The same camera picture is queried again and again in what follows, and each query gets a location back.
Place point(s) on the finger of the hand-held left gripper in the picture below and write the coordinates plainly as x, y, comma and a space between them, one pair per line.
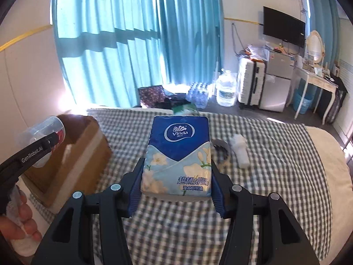
53, 140

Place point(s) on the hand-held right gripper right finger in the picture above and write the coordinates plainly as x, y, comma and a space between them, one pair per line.
217, 193

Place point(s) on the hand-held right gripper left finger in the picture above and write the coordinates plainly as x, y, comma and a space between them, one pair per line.
136, 183

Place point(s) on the clear plastic cup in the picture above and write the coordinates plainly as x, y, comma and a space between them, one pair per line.
35, 131

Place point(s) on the brown cardboard box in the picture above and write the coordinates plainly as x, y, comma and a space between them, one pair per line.
80, 154

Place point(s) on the blue floral tissue pack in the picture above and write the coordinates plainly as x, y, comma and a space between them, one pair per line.
176, 154

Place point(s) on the person's left hand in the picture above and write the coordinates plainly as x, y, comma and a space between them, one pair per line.
15, 226

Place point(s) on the tape roll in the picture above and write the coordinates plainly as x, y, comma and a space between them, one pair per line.
227, 149

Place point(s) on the crumpled white plastic bottle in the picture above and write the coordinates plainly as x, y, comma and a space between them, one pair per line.
241, 151

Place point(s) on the checked blanket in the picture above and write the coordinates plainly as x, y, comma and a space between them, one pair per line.
275, 171

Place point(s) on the dark clothes pile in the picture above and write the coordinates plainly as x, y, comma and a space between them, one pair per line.
168, 102

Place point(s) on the dark patterned bag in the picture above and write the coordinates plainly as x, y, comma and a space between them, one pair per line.
150, 96

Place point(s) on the green box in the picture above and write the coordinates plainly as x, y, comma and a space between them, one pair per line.
184, 108

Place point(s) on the wrapped pack of water bottles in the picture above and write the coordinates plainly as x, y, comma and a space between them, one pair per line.
198, 93

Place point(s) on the large clear water jug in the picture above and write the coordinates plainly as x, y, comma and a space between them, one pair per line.
226, 91

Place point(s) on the teal window curtain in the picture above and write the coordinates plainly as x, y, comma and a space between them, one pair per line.
190, 33
104, 47

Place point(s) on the white suitcase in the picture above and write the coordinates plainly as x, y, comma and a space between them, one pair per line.
248, 82

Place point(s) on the white bed sheet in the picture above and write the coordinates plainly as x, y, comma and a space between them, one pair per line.
336, 198

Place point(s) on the silver mini fridge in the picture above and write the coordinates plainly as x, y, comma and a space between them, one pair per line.
277, 88

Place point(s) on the blue woven basket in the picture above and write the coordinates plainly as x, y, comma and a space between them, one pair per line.
302, 102

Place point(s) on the plastic bags on suitcase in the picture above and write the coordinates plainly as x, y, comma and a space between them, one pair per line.
256, 52

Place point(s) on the white dressing table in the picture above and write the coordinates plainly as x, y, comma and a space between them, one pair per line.
314, 78

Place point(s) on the black hanging cloth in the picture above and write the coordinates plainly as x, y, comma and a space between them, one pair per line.
339, 93

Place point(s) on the oval white mirror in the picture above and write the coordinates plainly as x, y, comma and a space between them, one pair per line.
315, 47

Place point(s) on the teal curtain beside television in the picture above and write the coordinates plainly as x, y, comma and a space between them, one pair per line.
322, 11

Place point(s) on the yellow wall pipe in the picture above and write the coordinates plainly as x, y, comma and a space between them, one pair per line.
242, 20
24, 35

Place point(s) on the black wall television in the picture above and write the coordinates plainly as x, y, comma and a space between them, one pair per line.
284, 27

